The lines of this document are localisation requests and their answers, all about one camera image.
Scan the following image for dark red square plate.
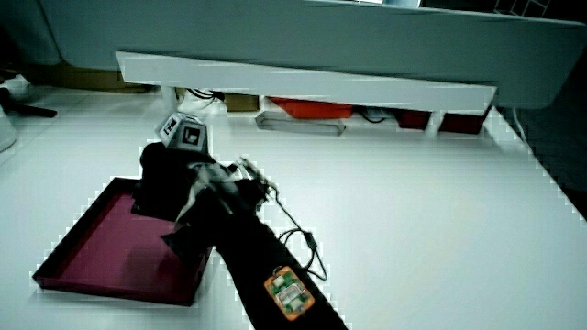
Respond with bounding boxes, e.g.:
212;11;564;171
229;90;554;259
31;176;215;307

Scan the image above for black glove cable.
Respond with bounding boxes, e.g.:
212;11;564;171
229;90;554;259
268;185;329;282

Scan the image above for brown cardboard box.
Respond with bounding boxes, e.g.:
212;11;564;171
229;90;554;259
224;93;260;113

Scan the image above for white back panel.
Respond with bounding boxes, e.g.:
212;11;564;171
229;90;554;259
38;0;587;111

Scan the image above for orange box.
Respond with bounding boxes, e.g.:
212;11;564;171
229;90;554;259
268;96;355;121

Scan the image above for black stand leg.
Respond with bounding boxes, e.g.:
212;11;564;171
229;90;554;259
0;86;59;120

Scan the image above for white shelf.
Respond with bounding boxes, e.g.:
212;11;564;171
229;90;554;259
115;50;498;139

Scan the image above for clear plastic tray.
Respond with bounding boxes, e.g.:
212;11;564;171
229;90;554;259
254;110;347;138

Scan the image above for flat brown cardboard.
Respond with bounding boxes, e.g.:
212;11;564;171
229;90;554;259
20;61;150;94

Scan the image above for orange circuit board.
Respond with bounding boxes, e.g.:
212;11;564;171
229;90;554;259
263;265;316;322

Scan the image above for dark red box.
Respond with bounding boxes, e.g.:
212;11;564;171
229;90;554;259
395;109;433;131
438;107;492;136

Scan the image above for person's right hand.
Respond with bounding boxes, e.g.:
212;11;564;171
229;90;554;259
131;111;278;222

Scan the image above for person's right forearm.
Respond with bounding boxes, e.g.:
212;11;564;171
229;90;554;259
201;194;349;330

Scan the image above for black cables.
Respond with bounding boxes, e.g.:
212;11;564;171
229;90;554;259
184;87;227;103

